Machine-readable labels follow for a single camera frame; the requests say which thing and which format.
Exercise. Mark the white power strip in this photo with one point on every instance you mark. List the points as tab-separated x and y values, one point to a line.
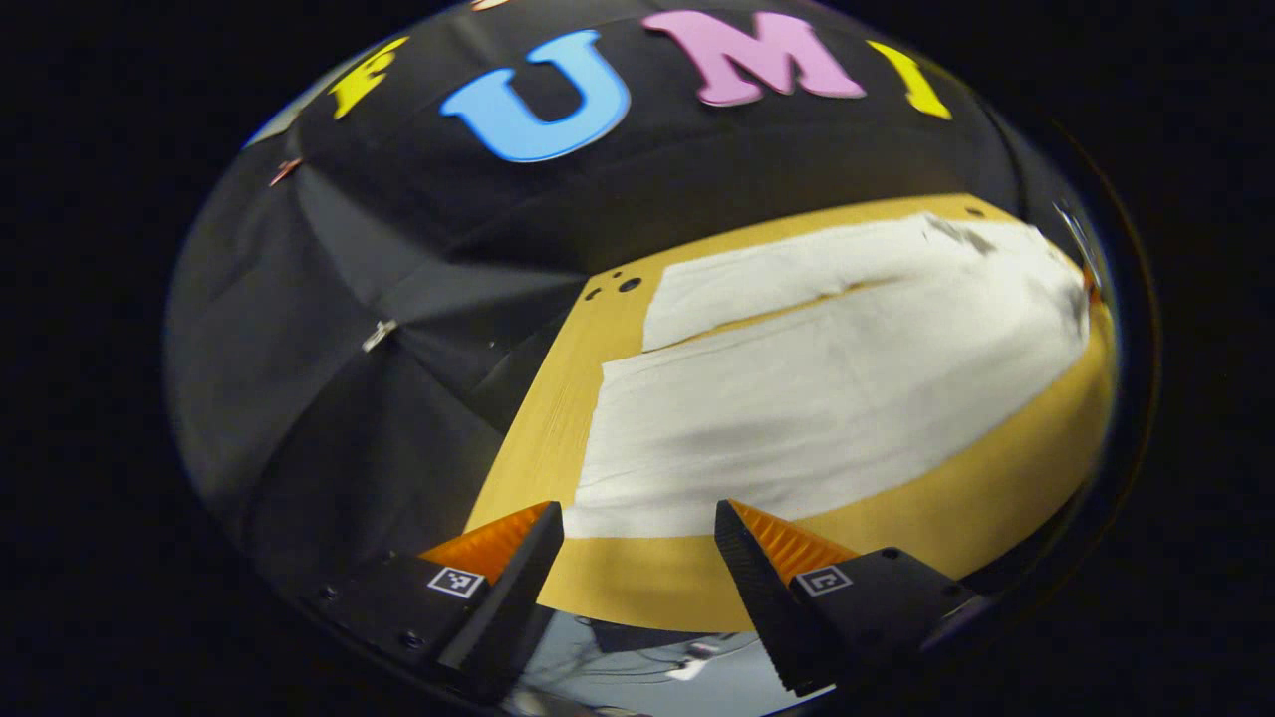
695	662

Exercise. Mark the white jeans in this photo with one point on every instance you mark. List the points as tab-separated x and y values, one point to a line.
797	398

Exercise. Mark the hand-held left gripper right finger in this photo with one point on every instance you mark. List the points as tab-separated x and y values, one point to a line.
762	607

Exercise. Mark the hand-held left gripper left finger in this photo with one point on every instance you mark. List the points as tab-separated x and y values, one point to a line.
513	607

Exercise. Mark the silver clip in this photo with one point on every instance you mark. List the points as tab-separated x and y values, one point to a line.
379	334

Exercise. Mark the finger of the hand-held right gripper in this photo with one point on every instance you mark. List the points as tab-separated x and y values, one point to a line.
1093	289

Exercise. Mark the copper clip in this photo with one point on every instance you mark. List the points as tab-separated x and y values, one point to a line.
286	169

